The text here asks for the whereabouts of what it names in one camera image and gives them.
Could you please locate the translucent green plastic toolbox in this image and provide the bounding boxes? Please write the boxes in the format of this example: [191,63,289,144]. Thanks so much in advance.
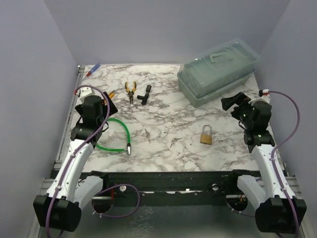
[177,39,260,108]

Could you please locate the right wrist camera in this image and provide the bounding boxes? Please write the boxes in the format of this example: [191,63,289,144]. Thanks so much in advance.
[249,89,270,105]

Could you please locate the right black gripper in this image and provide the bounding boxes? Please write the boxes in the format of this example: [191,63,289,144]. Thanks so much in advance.
[222,92,255,129]

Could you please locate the yellow utility knife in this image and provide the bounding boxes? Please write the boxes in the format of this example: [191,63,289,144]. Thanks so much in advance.
[108,90,115,98]

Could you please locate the silver padlock keys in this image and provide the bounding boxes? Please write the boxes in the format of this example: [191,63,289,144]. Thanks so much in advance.
[170,138,182,148]

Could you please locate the aluminium frame rail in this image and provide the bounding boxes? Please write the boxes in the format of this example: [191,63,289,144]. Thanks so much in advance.
[37,65,84,199]

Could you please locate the black T-shaped tool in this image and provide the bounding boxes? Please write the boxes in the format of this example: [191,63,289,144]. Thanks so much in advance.
[137,85,152,105]

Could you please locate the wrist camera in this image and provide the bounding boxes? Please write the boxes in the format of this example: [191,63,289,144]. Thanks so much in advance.
[249,89,270,105]
[74,86,95,103]

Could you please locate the brass padlock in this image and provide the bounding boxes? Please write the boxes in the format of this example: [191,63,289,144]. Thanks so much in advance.
[200,124,212,145]

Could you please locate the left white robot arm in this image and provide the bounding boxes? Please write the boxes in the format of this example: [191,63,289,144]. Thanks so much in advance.
[33,92,118,232]

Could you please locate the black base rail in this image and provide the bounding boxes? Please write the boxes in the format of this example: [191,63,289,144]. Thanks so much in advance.
[79,170,262,207]

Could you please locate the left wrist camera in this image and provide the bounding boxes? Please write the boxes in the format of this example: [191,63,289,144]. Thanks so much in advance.
[74,86,95,103]

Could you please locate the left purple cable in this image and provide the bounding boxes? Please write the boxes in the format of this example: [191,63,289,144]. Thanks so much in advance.
[45,84,111,238]

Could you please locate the blue red screwdriver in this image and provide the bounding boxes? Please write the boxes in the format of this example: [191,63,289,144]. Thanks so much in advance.
[86,63,101,77]

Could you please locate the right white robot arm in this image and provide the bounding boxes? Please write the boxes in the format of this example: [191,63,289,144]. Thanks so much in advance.
[221,90,307,237]

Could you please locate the green cable lock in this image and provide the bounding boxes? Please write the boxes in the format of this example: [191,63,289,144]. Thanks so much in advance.
[96,118,132,156]

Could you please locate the yellow handled pliers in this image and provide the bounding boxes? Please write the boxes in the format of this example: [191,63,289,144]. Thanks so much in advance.
[125,81,137,104]

